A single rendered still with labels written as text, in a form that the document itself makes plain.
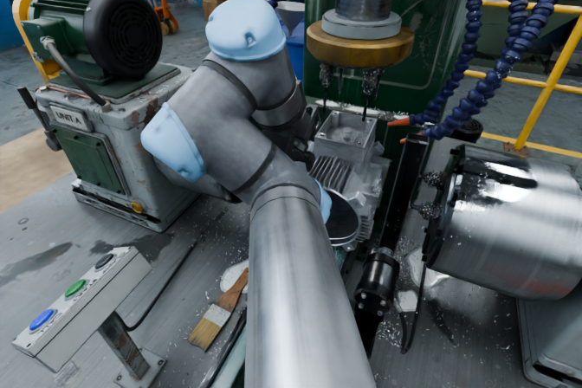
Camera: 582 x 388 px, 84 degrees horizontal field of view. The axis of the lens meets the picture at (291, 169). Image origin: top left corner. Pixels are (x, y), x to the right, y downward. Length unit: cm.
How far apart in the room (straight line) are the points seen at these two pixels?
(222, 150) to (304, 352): 21
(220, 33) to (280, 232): 20
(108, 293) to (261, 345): 38
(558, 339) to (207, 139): 65
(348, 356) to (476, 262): 44
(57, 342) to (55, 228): 62
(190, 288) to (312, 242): 60
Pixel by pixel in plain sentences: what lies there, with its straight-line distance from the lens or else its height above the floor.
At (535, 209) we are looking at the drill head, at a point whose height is 114.
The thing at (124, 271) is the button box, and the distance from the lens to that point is 57.
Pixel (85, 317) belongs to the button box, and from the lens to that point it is 55.
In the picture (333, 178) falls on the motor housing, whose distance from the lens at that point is 61.
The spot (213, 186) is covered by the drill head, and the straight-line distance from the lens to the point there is 72.
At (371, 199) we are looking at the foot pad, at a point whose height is 106.
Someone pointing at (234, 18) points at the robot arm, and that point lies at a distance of 36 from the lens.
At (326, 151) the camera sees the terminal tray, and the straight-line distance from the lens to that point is 65.
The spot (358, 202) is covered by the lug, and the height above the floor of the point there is 108.
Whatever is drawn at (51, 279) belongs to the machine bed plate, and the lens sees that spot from 100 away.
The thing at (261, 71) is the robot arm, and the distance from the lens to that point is 35.
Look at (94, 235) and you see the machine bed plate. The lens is 105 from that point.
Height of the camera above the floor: 149
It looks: 38 degrees down
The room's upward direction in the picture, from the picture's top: straight up
